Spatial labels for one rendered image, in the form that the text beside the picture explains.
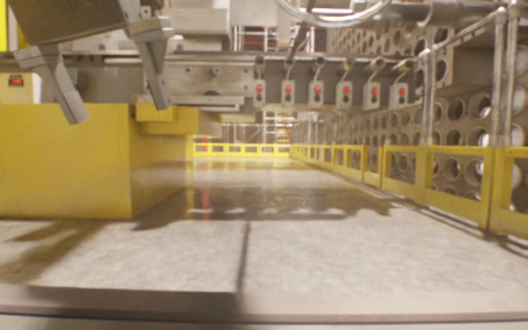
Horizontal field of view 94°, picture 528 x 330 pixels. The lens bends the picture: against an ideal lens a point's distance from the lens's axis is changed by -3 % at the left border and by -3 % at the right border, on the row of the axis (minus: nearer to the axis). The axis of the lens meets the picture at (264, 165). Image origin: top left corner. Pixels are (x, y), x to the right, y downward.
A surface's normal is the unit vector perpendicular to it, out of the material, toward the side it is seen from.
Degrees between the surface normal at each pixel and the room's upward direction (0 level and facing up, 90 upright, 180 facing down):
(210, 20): 90
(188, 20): 90
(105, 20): 113
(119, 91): 90
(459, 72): 90
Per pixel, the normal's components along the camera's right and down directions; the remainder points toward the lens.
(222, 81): 0.02, 0.08
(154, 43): -0.07, 0.47
